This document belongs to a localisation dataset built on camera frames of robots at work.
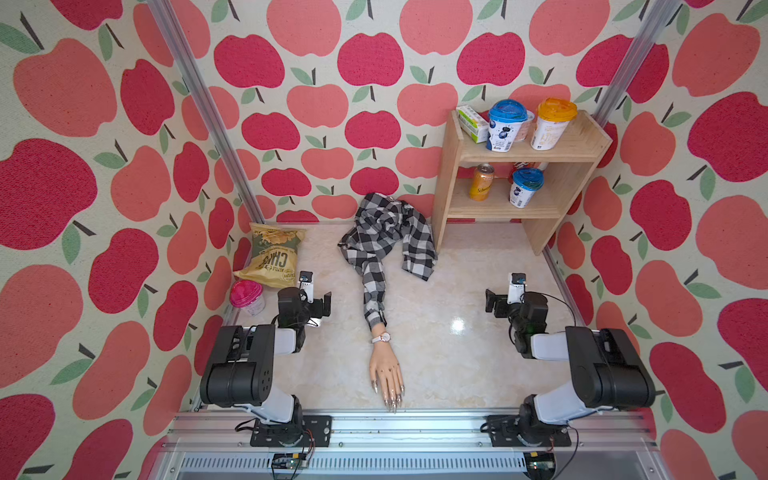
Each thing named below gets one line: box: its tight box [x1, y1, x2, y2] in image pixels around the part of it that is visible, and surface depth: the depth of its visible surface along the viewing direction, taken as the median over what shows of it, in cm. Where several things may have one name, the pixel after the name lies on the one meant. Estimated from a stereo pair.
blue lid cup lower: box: [509, 167, 545, 209], surface depth 94 cm
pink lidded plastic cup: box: [230, 280, 266, 316], surface depth 91 cm
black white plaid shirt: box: [338, 193, 438, 330], surface depth 113 cm
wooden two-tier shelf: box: [431, 110, 613, 255], surface depth 93 cm
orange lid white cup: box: [530, 98, 578, 151], surface depth 77 cm
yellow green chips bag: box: [233, 223, 306, 288], surface depth 104 cm
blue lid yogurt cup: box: [486, 99, 528, 153], surface depth 76 cm
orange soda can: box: [470, 163, 494, 202], surface depth 95 cm
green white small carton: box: [456, 105, 489, 144], surface depth 85 cm
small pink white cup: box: [516, 110, 535, 142], surface depth 83 cm
